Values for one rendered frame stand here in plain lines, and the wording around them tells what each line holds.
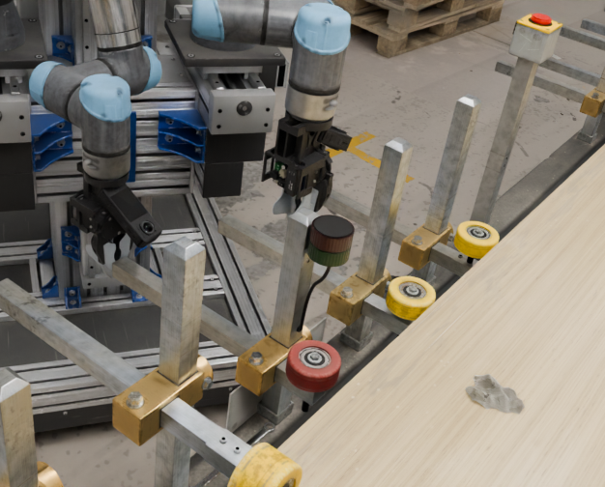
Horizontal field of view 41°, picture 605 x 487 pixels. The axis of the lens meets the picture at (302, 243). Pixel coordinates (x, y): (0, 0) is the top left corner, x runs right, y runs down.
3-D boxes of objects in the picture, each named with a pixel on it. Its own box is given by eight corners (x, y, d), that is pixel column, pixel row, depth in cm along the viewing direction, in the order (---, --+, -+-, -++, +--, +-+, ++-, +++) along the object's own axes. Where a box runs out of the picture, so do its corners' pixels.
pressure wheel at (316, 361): (269, 410, 126) (276, 355, 119) (300, 383, 132) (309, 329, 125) (310, 437, 123) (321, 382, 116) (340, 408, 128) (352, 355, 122)
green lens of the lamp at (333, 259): (299, 253, 116) (301, 241, 114) (323, 237, 120) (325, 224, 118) (332, 272, 113) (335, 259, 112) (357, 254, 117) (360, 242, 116)
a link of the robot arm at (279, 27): (268, -18, 125) (270, 6, 116) (340, -10, 126) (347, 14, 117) (263, 32, 129) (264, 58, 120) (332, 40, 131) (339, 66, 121)
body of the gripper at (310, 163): (259, 184, 125) (268, 112, 118) (293, 166, 131) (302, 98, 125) (298, 204, 122) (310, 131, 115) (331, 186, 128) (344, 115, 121)
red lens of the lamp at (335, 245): (301, 239, 114) (302, 225, 113) (326, 222, 118) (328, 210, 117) (335, 257, 112) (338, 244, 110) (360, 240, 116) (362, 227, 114)
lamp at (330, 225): (285, 340, 125) (303, 224, 113) (306, 323, 129) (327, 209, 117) (316, 358, 123) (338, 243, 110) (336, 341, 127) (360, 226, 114)
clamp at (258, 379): (234, 381, 127) (237, 357, 124) (287, 339, 136) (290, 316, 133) (262, 399, 124) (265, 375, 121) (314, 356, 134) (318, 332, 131)
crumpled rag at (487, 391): (456, 390, 120) (459, 379, 118) (481, 369, 124) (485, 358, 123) (506, 425, 115) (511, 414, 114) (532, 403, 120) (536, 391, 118)
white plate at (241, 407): (222, 436, 133) (227, 392, 127) (316, 357, 151) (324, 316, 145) (225, 438, 133) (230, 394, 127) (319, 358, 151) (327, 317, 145)
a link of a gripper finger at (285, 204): (262, 231, 131) (269, 182, 126) (284, 218, 135) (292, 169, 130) (277, 240, 130) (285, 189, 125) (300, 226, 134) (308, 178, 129)
